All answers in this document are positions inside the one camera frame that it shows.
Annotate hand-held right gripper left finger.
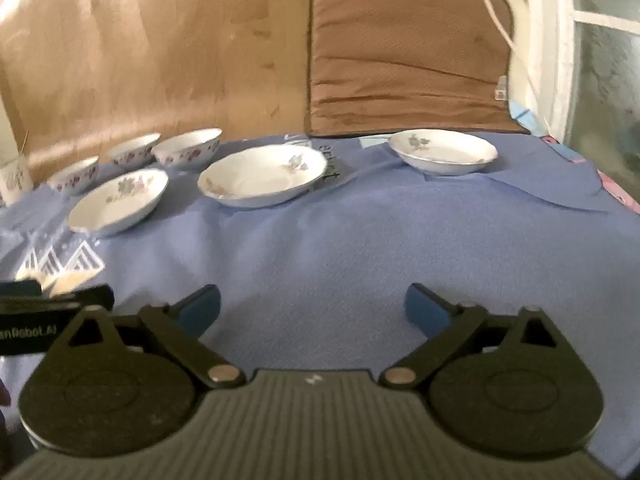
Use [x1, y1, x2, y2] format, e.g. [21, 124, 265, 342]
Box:
[47, 284, 247, 391]

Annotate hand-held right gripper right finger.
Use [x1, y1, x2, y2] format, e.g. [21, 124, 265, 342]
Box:
[379, 283, 577, 390]

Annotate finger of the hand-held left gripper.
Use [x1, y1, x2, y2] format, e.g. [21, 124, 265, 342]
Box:
[50, 284, 116, 312]

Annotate white floral plate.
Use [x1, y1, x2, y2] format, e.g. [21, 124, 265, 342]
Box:
[197, 144, 328, 209]
[389, 129, 499, 177]
[67, 168, 170, 237]

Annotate white bowl pink flowers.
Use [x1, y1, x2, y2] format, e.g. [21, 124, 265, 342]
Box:
[105, 132, 162, 167]
[47, 156, 100, 196]
[151, 128, 223, 171]

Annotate blue printed blanket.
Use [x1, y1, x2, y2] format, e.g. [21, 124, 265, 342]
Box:
[0, 130, 640, 476]

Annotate white floral cup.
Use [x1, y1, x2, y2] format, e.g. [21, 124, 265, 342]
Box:
[0, 157, 33, 206]

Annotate pink and blue bedsheet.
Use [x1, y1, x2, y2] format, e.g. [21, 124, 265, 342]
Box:
[507, 100, 640, 216]

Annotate brown cardboard sheet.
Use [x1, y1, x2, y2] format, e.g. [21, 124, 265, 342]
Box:
[0, 0, 321, 186]

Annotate brown cushion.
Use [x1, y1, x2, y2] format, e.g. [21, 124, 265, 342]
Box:
[304, 0, 532, 138]

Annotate white framed window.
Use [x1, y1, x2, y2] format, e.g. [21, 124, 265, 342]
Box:
[520, 0, 640, 171]

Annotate white cable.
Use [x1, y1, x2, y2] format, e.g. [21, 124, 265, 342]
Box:
[460, 0, 558, 133]

